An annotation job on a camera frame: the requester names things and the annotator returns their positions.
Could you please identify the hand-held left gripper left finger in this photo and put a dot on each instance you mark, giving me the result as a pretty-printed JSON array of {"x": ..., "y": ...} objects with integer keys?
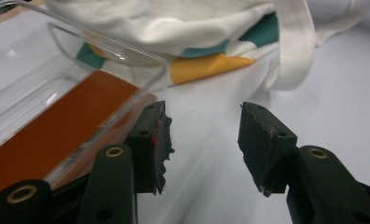
[{"x": 111, "y": 186}]

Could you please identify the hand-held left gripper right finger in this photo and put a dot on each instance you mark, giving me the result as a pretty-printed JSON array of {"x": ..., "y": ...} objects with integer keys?
[{"x": 320, "y": 186}]

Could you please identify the orange brown snack box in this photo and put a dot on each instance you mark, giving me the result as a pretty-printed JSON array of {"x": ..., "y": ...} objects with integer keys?
[{"x": 58, "y": 133}]

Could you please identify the clear plastic container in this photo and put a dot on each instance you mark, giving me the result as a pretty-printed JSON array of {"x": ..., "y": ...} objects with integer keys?
[{"x": 21, "y": 99}]

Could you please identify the white tote bag colourful patches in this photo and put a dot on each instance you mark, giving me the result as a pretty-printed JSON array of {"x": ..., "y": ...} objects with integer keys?
[{"x": 161, "y": 28}]

